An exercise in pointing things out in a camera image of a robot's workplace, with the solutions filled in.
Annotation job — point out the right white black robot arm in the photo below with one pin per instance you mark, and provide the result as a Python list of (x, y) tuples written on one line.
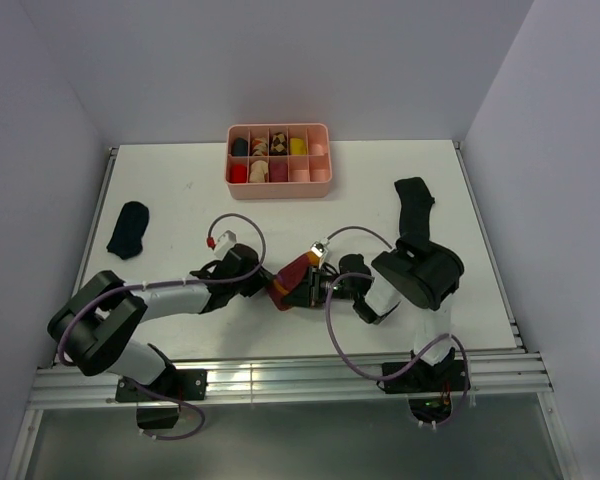
[(417, 271)]

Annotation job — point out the red rolled sock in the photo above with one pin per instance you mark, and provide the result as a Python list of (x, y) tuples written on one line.
[(238, 174)]

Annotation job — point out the black sock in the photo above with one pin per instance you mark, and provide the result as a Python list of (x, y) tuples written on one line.
[(416, 203)]

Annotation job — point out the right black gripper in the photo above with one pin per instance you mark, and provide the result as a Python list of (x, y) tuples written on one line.
[(309, 294)]

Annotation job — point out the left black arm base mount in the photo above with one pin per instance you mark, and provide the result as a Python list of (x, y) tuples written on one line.
[(160, 405)]

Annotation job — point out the maroon purple striped sock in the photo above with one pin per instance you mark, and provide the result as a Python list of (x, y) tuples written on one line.
[(289, 277)]

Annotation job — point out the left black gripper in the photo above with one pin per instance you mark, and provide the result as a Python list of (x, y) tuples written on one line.
[(260, 277)]

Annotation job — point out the dark navy ankle sock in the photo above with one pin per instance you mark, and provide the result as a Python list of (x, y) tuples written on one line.
[(130, 227)]

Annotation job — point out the yellow rolled sock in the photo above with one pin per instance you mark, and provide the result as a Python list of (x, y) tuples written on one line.
[(297, 146)]

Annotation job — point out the dark navy rolled sock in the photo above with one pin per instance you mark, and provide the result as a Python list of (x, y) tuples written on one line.
[(240, 147)]

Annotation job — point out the brown checkered rolled sock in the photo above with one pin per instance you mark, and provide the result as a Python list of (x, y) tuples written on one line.
[(278, 145)]

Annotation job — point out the beige patterned rolled sock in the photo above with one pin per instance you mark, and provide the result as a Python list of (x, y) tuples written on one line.
[(259, 170)]

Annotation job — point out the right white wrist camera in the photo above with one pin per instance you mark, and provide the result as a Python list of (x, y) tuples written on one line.
[(318, 254)]

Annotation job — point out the maroon rolled sock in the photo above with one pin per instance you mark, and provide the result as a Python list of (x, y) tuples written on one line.
[(278, 172)]

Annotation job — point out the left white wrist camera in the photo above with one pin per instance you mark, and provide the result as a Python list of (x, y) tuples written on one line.
[(221, 245)]

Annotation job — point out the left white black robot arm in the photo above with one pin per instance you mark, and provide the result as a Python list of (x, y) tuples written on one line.
[(94, 329)]

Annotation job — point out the pink divided organizer box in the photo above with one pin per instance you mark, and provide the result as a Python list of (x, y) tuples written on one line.
[(309, 176)]

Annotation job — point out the brown cream patterned rolled sock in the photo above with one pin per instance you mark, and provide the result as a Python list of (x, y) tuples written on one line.
[(259, 146)]

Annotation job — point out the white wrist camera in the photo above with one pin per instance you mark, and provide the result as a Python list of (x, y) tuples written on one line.
[(318, 254), (221, 245)]

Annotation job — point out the aluminium frame rail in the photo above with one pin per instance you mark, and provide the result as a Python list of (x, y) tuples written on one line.
[(285, 381)]

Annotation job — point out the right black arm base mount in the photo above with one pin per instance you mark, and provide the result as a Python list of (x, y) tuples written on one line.
[(439, 382)]

